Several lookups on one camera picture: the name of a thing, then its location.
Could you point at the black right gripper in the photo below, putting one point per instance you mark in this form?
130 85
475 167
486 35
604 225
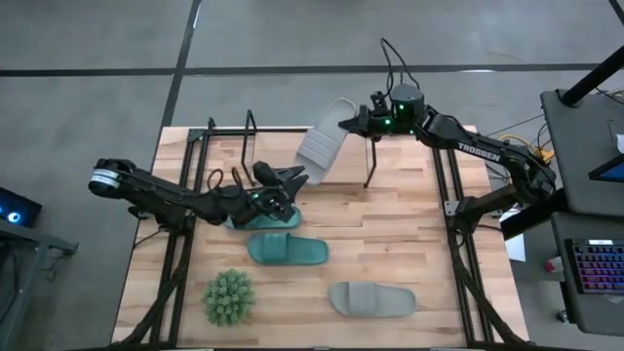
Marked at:
378 122

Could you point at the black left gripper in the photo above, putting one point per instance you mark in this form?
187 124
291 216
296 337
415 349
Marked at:
273 202

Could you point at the light grey rubber slide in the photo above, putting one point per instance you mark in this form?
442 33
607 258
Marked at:
390 300
317 146

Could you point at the teal green rubber slide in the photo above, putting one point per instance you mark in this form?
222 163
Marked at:
297 251
285 222

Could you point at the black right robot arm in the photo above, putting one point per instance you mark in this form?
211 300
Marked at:
478 151

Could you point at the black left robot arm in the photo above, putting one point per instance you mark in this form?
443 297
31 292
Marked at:
146 187

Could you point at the round green artificial plant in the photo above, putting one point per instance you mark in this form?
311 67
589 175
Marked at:
229 297

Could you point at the white paper sheet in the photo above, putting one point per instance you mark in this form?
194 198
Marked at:
516 246

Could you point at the dark grey desk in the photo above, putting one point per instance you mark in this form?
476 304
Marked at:
580 156
570 312

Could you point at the black vertical pole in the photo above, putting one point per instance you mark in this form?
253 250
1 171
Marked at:
595 75

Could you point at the small pink item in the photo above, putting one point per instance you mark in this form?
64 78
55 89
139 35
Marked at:
555 264

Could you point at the tablet with blue screen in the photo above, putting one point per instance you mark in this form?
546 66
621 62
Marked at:
612 170

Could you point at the grey metal cart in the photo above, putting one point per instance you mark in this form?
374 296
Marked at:
29 239

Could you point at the black computer with blue light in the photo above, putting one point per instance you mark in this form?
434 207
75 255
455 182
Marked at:
17 209

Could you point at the backlit black keyboard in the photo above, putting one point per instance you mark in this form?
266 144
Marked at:
599 268

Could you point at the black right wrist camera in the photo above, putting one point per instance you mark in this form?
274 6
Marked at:
378 101

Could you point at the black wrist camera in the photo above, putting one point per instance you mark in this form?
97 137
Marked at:
265 173
378 101

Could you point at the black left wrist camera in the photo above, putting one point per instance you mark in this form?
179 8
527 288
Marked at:
265 173

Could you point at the black aluminium table frame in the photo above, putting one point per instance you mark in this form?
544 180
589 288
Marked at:
197 135

